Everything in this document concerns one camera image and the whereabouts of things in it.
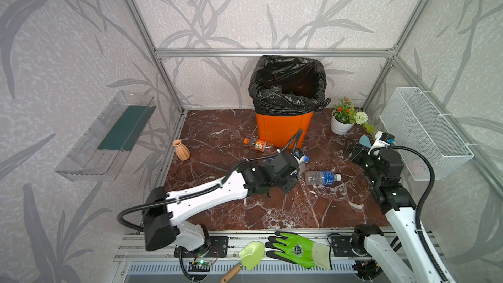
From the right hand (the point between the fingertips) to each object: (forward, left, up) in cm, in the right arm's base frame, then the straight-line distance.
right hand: (355, 137), depth 75 cm
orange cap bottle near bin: (+11, +39, -21) cm, 45 cm away
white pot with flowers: (+24, -7, -15) cm, 30 cm away
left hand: (-12, +24, -6) cm, 27 cm away
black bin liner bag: (+36, +24, -4) cm, 43 cm away
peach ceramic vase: (+5, +76, -18) cm, 78 cm away
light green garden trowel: (-36, +41, -25) cm, 60 cm away
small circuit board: (-39, +60, -27) cm, 77 cm away
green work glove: (-34, +23, -24) cm, 48 cm away
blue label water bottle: (-7, +10, -21) cm, 24 cm away
